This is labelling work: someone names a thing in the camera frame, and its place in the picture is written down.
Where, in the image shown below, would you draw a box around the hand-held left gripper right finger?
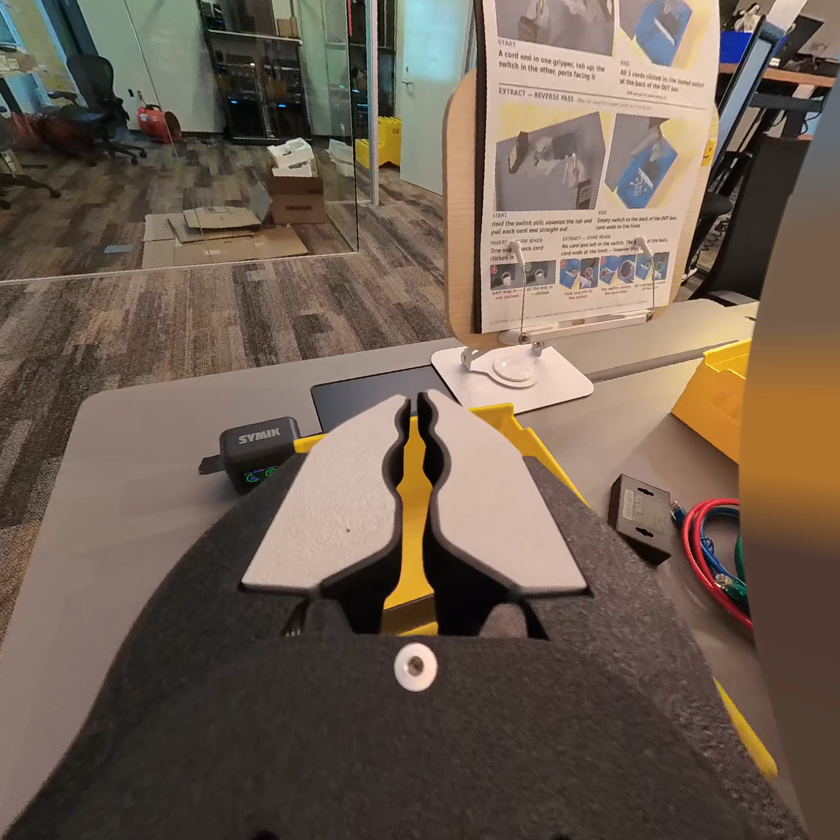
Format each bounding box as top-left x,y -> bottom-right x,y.
416,389 -> 588,637

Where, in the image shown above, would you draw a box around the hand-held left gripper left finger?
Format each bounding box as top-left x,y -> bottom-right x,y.
240,394 -> 413,636

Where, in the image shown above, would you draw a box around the yellow plastic bin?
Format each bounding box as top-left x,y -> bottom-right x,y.
293,402 -> 782,782
671,340 -> 752,463

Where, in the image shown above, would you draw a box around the black ethernet switch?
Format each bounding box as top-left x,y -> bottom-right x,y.
607,474 -> 673,567

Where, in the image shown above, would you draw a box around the blue ethernet cable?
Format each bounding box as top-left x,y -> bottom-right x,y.
669,502 -> 739,592

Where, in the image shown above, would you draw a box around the red ethernet cable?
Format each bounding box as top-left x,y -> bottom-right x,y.
681,499 -> 754,631

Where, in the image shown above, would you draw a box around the green ethernet cable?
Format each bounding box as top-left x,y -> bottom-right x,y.
715,535 -> 752,614

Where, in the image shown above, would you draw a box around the black power bank with display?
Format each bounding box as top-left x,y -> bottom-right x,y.
199,416 -> 303,494

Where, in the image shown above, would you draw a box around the black flat mat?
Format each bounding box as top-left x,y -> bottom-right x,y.
310,366 -> 460,434

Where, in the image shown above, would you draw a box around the flattened cardboard sheets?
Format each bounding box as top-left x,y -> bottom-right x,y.
141,205 -> 309,270

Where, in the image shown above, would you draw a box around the brown cardboard box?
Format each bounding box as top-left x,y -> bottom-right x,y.
266,174 -> 326,226

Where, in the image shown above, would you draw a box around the instruction poster on wooden board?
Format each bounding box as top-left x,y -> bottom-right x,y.
443,0 -> 721,352

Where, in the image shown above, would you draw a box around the stack of yellow bins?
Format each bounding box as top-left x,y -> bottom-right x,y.
354,115 -> 403,170

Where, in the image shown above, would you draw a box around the small red floor machine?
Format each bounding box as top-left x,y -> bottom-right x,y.
136,104 -> 183,143

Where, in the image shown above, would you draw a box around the black equipment rack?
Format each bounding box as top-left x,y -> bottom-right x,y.
199,0 -> 309,143

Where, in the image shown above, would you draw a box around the black mesh office chair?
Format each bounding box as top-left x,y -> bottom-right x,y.
49,54 -> 148,166

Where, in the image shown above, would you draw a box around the black framed display panel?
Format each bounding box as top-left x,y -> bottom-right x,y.
712,13 -> 788,198

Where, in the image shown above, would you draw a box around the blue storage crate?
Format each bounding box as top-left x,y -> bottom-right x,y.
721,29 -> 765,65

